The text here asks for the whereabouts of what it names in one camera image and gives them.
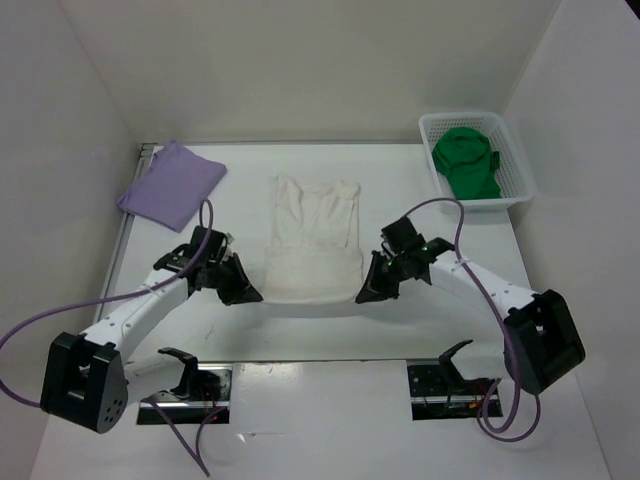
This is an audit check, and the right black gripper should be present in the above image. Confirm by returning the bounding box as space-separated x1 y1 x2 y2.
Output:
356 249 409 303

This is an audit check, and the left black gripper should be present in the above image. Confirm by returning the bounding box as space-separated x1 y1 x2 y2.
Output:
206 252 262 305

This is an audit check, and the white t shirt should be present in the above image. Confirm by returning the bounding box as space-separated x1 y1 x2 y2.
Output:
261 174 363 305

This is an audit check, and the purple t shirt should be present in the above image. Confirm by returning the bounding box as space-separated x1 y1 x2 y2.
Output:
117 140 227 233

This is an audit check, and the green t shirt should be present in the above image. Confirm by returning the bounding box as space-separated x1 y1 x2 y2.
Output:
432 127 501 200

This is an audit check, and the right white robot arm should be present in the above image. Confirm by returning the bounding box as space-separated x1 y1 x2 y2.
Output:
355 237 586 395

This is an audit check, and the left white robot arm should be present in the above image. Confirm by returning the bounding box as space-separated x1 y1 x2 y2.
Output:
39 253 263 434

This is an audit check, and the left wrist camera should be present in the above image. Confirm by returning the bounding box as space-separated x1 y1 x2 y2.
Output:
153 226 233 273

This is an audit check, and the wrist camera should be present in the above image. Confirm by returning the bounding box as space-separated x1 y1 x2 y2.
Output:
153 226 233 273
381 217 425 255

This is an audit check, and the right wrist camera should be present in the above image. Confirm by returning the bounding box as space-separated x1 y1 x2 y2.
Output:
381 217 425 255

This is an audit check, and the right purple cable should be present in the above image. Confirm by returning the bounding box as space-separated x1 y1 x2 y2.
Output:
399 198 542 442

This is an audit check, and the purple cable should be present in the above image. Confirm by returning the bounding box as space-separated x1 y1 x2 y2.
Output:
399 198 542 442
0 198 229 476

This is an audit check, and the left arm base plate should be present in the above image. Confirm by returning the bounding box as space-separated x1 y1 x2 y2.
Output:
151 363 233 425

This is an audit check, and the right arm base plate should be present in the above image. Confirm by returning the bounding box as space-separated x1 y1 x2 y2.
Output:
406 360 493 421

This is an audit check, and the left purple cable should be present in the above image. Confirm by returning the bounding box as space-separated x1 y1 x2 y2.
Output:
0 198 229 476

